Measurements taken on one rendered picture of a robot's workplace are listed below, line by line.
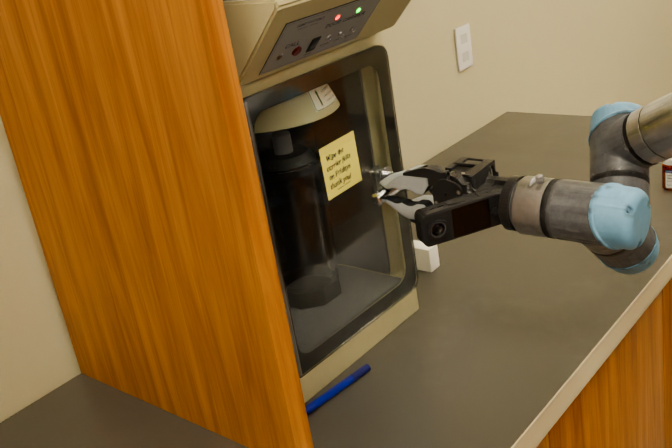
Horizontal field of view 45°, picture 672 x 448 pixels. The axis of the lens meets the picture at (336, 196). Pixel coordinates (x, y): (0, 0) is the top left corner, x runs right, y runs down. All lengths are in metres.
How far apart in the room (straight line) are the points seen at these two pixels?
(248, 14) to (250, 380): 0.45
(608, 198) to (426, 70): 1.16
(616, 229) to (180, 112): 0.51
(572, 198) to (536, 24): 1.62
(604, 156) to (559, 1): 1.63
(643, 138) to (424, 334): 0.46
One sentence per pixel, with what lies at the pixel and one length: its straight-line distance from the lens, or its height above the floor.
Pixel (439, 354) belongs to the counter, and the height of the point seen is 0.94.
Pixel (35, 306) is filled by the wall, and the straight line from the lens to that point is 1.40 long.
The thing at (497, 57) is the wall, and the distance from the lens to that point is 2.39.
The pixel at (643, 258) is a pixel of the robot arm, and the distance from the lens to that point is 1.12.
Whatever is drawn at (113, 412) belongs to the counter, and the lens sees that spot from 1.30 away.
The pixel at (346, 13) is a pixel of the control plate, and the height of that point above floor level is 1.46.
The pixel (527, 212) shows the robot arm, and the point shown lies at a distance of 1.03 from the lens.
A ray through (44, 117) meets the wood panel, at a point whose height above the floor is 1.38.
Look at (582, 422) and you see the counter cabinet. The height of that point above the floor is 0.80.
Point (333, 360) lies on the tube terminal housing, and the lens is 1.22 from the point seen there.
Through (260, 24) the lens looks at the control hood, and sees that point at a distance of 0.92.
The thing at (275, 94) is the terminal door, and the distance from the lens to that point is 1.04.
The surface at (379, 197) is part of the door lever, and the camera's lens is 1.14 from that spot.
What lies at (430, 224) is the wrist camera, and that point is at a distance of 1.03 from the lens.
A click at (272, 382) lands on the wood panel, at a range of 1.02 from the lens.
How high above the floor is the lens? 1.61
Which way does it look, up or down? 21 degrees down
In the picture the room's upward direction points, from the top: 10 degrees counter-clockwise
